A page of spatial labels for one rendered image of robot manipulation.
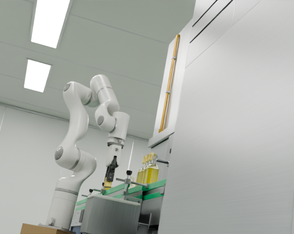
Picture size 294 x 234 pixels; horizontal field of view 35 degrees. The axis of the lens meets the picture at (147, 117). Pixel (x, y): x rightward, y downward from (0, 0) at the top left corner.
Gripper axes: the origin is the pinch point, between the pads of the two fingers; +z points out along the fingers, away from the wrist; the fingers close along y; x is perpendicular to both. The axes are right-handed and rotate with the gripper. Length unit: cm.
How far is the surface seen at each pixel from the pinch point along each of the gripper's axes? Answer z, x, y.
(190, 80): -23, -3, -81
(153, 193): 2.9, -22.4, -0.7
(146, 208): 10.5, -20.4, 0.1
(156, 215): 14.2, -20.3, -16.6
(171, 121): -50, -42, 50
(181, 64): -90, -43, 50
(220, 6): -41, -3, -98
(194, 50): -33, -4, -81
